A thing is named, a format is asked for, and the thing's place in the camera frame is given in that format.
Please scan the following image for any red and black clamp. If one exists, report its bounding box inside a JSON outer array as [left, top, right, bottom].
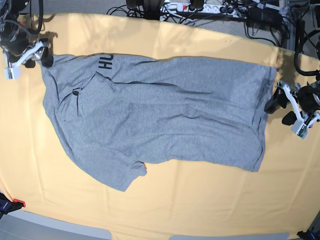
[[0, 192, 26, 219]]

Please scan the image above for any white power strip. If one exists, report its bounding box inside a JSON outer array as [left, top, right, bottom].
[[160, 1, 249, 19]]

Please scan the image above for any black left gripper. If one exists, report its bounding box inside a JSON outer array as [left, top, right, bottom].
[[264, 86, 320, 125]]

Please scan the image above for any grey t-shirt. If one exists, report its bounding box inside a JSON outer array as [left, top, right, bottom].
[[41, 54, 277, 192]]

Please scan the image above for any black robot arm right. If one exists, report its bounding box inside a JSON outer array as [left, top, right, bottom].
[[0, 0, 54, 71]]

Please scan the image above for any black power adapter box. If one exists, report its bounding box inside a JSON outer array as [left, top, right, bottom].
[[247, 7, 283, 28]]

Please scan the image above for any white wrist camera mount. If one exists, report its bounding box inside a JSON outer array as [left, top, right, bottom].
[[4, 41, 50, 80], [276, 81, 320, 140]]

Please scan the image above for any black clamp right corner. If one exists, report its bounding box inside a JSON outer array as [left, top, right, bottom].
[[297, 225, 320, 240]]

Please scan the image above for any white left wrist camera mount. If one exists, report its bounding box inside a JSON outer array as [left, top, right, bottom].
[[276, 81, 320, 140]]

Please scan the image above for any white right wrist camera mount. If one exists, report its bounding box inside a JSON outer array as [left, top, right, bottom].
[[4, 41, 50, 80]]

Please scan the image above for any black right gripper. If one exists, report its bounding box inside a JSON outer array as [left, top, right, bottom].
[[1, 34, 54, 69]]

